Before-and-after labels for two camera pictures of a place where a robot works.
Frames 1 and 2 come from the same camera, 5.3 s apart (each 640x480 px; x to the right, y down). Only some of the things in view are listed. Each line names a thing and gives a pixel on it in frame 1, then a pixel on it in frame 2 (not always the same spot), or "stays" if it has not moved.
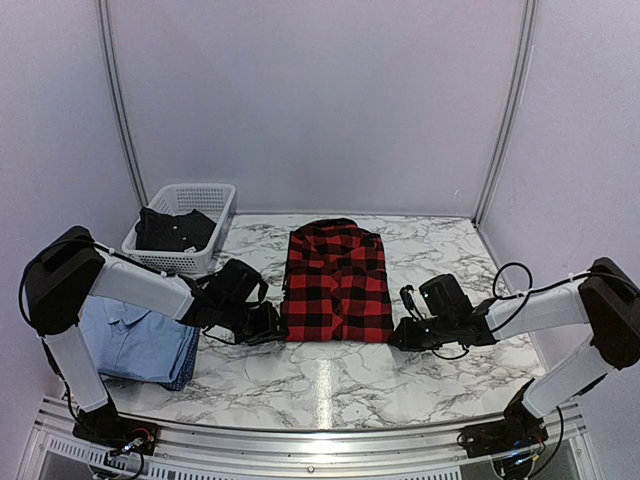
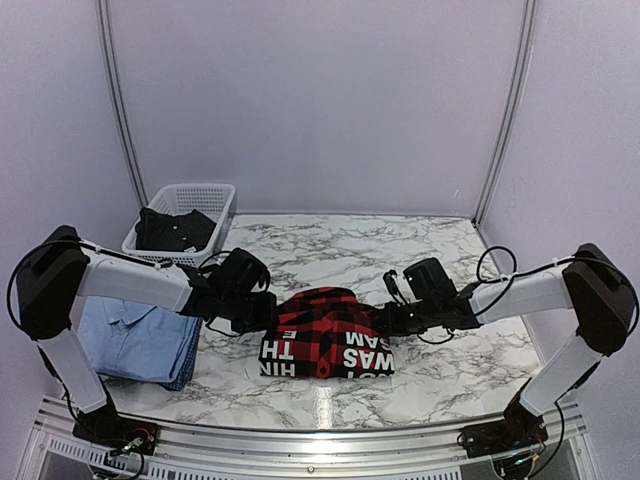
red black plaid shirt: x=335 y=286 to x=326 y=333
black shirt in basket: x=158 y=231 stays
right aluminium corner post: x=513 y=110 stays
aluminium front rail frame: x=50 y=450 stays
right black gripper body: x=441 y=333 to x=425 y=317
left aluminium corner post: x=106 y=44 stays
